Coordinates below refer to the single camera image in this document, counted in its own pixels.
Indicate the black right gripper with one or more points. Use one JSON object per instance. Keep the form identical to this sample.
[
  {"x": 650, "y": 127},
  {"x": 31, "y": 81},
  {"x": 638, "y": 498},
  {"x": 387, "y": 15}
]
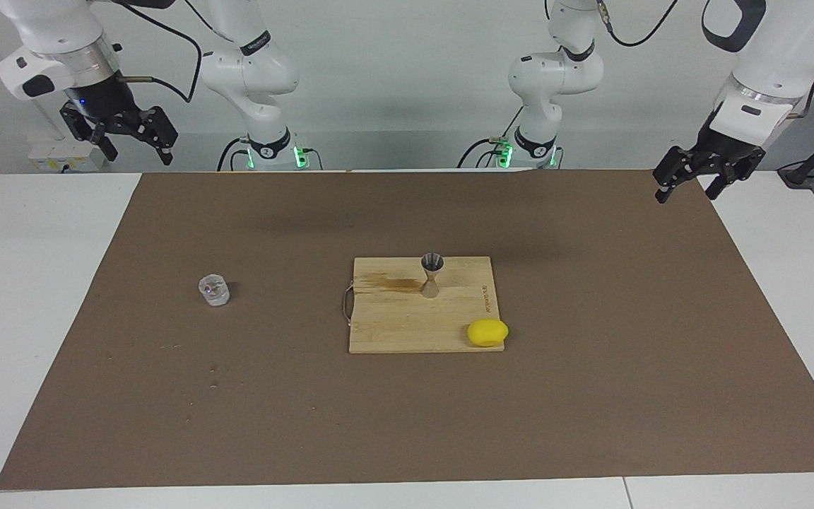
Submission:
[{"x": 96, "y": 99}]

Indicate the clear glass cup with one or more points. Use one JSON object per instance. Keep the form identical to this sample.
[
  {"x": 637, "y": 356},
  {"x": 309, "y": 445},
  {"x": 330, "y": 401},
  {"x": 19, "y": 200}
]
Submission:
[{"x": 215, "y": 291}]

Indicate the wooden cutting board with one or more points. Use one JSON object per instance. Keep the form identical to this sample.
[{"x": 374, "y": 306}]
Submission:
[{"x": 414, "y": 325}]

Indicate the white wall socket box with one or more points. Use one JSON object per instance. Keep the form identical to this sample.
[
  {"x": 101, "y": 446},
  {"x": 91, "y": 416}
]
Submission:
[{"x": 46, "y": 159}]

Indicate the brown table mat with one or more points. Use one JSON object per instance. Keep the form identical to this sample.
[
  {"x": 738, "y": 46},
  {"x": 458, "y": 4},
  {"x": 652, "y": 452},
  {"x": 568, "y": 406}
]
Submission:
[{"x": 407, "y": 424}]

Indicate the metal double jigger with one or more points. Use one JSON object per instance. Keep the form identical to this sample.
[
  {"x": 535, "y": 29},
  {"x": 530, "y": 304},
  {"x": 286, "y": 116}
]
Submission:
[{"x": 430, "y": 286}]

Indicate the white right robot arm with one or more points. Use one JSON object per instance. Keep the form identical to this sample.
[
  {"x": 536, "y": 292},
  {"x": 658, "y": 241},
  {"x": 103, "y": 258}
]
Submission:
[{"x": 251, "y": 71}]

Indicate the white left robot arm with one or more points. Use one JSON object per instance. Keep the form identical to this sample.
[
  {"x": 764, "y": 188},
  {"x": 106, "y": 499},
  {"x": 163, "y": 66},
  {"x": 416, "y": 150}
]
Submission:
[{"x": 555, "y": 71}]

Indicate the yellow lemon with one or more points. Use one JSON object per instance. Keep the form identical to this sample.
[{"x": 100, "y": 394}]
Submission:
[{"x": 487, "y": 332}]

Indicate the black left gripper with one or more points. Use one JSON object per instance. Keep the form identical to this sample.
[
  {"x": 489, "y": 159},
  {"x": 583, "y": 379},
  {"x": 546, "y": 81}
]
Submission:
[{"x": 728, "y": 145}]

